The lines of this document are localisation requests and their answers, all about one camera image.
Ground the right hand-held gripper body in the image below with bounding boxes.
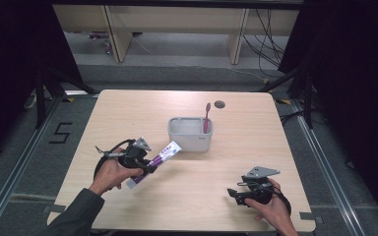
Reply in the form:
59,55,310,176
240,165,282,207

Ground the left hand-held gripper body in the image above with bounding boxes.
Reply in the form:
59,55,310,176
117,136,153,171

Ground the white and purple toothpaste tube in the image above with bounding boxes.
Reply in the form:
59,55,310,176
125,140,183,190

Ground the grey plastic holder box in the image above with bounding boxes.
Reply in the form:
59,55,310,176
167,116,215,153

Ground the person's right hand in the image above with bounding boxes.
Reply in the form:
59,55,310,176
243,178,292,236

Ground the person's left hand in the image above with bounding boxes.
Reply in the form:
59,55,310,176
88,147,145,197

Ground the grey tape strip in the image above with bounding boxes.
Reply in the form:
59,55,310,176
42,204,67,214
298,211,325,225

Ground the pink toothbrush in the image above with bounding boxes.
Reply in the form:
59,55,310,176
203,101,213,135

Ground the black metal stand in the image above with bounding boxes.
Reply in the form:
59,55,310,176
33,64,100,130
258,64,315,130

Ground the light wooden desk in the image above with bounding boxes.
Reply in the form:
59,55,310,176
52,3,301,65

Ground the black curtain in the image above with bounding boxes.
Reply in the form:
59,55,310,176
277,0,378,227
0,0,86,165

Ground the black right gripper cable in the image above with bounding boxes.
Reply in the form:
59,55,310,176
269,186,292,216

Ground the aluminium floor rail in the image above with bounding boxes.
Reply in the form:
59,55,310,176
0,93,64,236
289,97,366,236

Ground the bundle of black cables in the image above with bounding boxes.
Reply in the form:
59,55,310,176
241,8,287,79

